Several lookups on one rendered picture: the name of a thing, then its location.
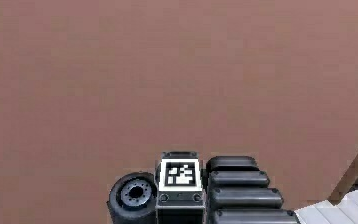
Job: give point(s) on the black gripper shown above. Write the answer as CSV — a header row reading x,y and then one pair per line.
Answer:
x,y
133,196

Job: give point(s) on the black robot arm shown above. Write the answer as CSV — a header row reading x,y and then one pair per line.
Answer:
x,y
240,196

